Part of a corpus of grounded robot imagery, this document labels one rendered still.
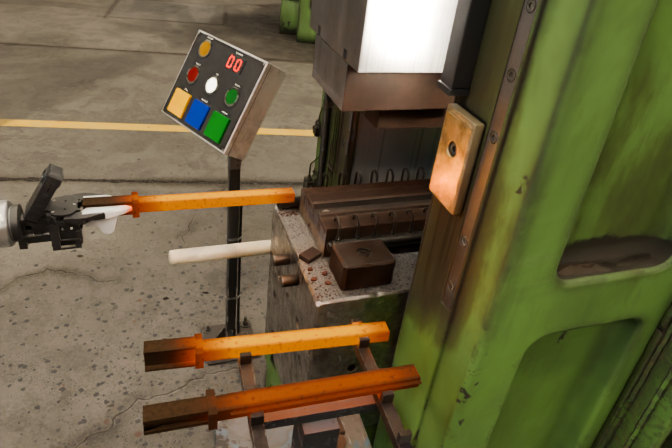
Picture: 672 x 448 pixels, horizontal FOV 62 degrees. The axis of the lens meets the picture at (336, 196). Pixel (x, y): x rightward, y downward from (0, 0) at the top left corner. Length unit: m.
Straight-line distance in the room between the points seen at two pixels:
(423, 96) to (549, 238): 0.41
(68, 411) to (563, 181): 1.80
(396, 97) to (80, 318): 1.76
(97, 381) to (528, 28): 1.89
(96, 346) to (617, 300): 1.86
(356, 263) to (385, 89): 0.36
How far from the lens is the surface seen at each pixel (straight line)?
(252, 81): 1.58
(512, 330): 1.02
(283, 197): 1.23
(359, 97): 1.10
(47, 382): 2.32
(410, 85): 1.14
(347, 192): 1.38
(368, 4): 0.99
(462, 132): 0.94
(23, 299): 2.67
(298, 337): 1.00
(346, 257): 1.18
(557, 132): 0.81
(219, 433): 1.22
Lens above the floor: 1.68
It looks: 31 degrees down
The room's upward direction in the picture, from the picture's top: 8 degrees clockwise
